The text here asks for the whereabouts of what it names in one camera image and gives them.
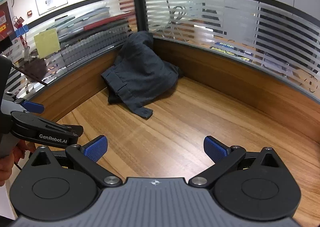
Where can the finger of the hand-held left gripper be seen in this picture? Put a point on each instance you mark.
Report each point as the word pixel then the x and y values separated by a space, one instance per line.
pixel 33 107
pixel 70 130

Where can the wall poster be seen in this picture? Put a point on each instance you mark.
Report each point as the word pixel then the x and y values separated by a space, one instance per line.
pixel 4 19

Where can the maroon bag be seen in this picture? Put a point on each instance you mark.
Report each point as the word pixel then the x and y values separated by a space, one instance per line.
pixel 35 68

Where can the dark grey pants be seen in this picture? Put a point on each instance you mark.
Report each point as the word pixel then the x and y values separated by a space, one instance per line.
pixel 142 72

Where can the dark partition post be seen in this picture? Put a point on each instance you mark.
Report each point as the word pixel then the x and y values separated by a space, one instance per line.
pixel 139 12

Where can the blue yellow printed box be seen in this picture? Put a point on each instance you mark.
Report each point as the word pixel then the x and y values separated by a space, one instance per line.
pixel 230 50

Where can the glass and wood desk partition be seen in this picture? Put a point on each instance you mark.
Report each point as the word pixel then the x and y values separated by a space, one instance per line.
pixel 82 79
pixel 237 72

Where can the yellow sticky note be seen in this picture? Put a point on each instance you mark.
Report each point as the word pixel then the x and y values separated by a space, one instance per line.
pixel 47 42

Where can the person's left hand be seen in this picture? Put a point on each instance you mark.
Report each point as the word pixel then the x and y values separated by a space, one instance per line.
pixel 5 169

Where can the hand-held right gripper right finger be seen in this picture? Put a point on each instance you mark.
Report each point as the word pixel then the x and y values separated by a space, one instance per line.
pixel 215 148

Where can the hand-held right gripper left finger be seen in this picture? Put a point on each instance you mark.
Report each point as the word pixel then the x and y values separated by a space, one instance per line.
pixel 96 148

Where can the blue binder clips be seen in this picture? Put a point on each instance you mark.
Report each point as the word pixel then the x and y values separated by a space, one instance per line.
pixel 21 29

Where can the red wall switch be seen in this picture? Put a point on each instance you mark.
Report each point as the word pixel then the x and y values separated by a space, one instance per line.
pixel 30 12

